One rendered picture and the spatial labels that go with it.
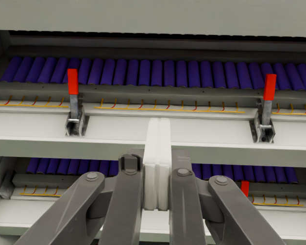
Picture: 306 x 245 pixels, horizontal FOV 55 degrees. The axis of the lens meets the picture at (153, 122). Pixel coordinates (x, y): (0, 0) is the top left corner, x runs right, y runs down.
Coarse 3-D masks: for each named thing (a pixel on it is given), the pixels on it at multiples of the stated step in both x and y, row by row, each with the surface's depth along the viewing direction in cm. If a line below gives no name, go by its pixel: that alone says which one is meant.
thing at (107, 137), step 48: (192, 48) 51; (240, 48) 51; (288, 48) 51; (0, 144) 43; (48, 144) 42; (96, 144) 42; (144, 144) 41; (192, 144) 41; (240, 144) 41; (288, 144) 41
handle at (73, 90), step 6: (72, 72) 40; (72, 78) 40; (72, 84) 40; (72, 90) 40; (78, 90) 41; (72, 96) 41; (72, 102) 41; (72, 108) 41; (72, 114) 41; (78, 114) 42
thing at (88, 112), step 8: (8, 112) 45; (16, 112) 45; (24, 112) 45; (32, 112) 45; (40, 112) 45; (48, 112) 45; (56, 112) 45; (64, 112) 44; (88, 112) 44; (96, 112) 44; (104, 112) 44; (112, 112) 44; (120, 112) 44; (128, 112) 44; (136, 112) 44; (144, 112) 44; (152, 112) 44; (160, 112) 44; (248, 120) 44; (272, 120) 44; (280, 120) 44; (288, 120) 44; (296, 120) 43; (304, 120) 43
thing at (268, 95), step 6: (270, 78) 39; (270, 84) 39; (264, 90) 40; (270, 90) 39; (264, 96) 40; (270, 96) 39; (264, 102) 40; (270, 102) 40; (264, 108) 40; (270, 108) 40; (264, 114) 40; (270, 114) 40; (264, 120) 40
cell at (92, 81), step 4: (96, 60) 50; (100, 60) 50; (96, 64) 50; (100, 64) 50; (92, 68) 49; (96, 68) 49; (100, 68) 49; (92, 72) 48; (96, 72) 48; (100, 72) 49; (92, 76) 48; (96, 76) 48; (100, 76) 49; (88, 80) 47; (92, 80) 47; (96, 80) 47; (88, 84) 47; (96, 84) 47
